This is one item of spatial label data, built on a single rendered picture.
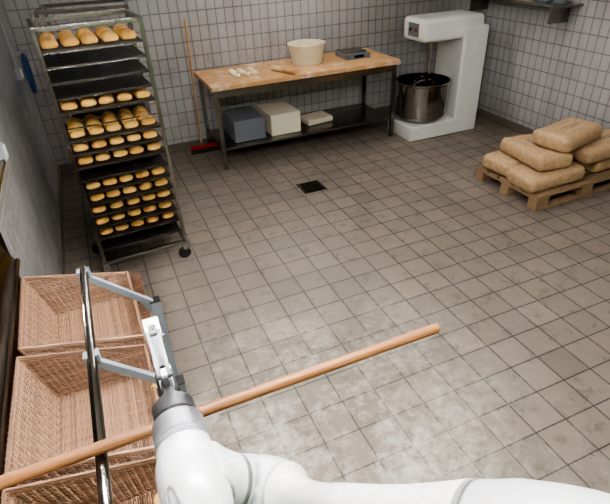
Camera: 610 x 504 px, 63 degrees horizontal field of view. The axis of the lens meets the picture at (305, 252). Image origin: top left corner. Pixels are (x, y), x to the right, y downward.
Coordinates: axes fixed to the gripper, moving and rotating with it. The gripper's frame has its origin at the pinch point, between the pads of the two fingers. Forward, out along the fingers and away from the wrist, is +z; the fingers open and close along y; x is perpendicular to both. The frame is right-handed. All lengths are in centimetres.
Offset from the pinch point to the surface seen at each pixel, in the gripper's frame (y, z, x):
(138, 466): 76, 33, -16
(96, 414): 31.7, 18.3, -18.9
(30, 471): 28.6, 5.0, -33.2
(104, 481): 31.7, -2.2, -18.6
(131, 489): 86, 33, -21
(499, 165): 124, 249, 335
